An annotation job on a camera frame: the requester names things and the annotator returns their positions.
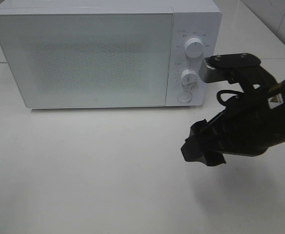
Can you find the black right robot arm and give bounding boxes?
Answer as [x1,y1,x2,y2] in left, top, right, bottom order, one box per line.
[181,66,285,166]

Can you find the upper white power knob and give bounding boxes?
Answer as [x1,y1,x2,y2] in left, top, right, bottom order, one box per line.
[184,36,205,59]

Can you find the round white door button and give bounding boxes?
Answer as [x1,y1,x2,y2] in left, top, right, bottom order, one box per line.
[177,91,192,103]

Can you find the white timer knob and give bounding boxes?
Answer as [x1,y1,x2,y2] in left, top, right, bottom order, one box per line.
[180,69,199,86]

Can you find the white microwave oven body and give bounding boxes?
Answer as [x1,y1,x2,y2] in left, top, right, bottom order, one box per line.
[0,0,222,108]

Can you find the white microwave door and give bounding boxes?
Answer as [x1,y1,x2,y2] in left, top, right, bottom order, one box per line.
[0,14,173,109]

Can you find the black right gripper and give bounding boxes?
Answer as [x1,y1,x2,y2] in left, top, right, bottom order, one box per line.
[181,66,279,167]

